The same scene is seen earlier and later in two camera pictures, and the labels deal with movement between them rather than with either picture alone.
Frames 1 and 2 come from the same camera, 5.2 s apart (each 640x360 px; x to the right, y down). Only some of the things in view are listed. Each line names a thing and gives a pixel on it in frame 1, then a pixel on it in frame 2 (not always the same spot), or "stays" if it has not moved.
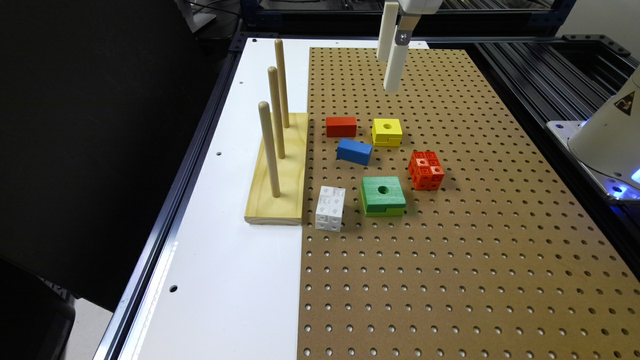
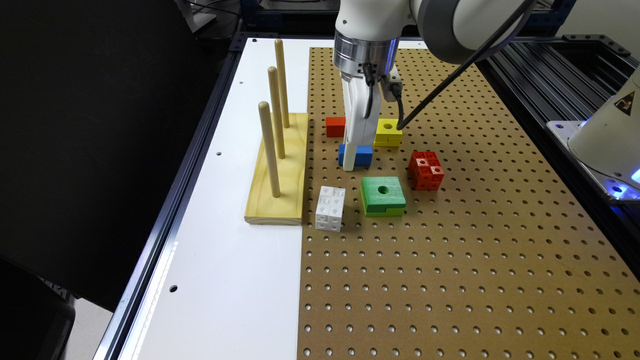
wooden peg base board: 288,208 stays
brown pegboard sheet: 436,227 stays
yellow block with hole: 386,132 stays
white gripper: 389,51 -> 359,130
